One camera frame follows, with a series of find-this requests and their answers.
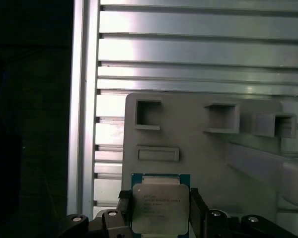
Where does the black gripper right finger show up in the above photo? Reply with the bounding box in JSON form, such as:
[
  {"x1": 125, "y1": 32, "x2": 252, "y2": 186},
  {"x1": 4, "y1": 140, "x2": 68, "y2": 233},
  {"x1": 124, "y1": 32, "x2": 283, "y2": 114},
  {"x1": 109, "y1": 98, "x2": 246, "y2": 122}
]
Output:
[{"x1": 190, "y1": 187, "x2": 293, "y2": 238}]

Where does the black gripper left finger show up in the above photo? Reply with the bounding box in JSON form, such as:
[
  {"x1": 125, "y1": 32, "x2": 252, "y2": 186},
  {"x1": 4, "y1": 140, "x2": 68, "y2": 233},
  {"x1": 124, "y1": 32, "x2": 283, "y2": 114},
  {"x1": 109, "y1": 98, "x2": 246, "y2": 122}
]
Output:
[{"x1": 57, "y1": 189, "x2": 134, "y2": 238}]

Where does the grey plastic parts rack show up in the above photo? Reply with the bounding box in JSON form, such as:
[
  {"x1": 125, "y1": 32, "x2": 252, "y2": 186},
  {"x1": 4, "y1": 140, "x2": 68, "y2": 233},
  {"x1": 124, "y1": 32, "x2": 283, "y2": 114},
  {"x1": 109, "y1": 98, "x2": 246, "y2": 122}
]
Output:
[{"x1": 123, "y1": 93, "x2": 298, "y2": 238}]

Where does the silver CPU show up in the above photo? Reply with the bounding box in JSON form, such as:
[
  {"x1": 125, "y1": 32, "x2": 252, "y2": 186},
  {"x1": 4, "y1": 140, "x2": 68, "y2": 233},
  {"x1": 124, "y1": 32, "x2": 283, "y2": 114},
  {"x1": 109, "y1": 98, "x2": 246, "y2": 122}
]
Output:
[{"x1": 131, "y1": 173, "x2": 191, "y2": 235}]

